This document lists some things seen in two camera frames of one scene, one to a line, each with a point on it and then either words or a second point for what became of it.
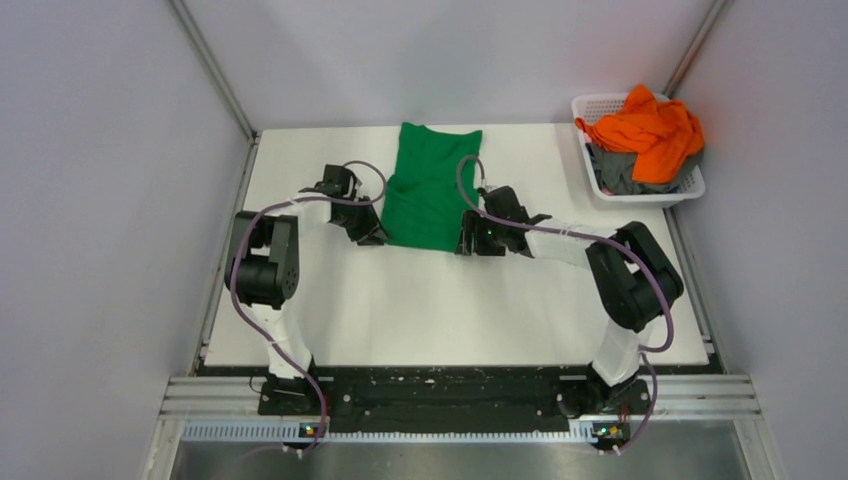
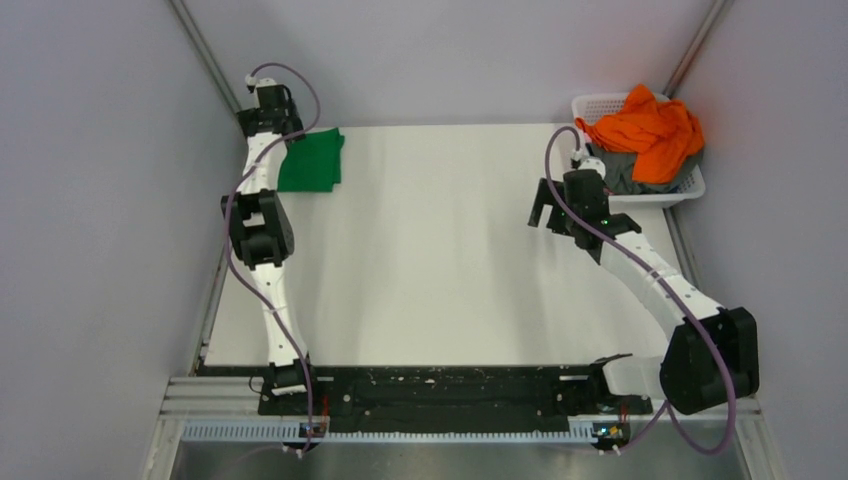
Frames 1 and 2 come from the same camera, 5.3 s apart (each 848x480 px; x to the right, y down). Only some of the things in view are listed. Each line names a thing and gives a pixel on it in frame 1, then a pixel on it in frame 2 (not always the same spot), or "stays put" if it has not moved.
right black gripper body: x=488 y=239 to x=560 y=186
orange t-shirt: x=664 y=136 stays put
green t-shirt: x=420 y=204 to x=313 y=163
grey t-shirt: x=614 y=172 stays put
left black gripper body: x=359 y=221 to x=291 y=116
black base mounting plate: x=457 y=397 stays put
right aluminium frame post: x=696 y=47 stays put
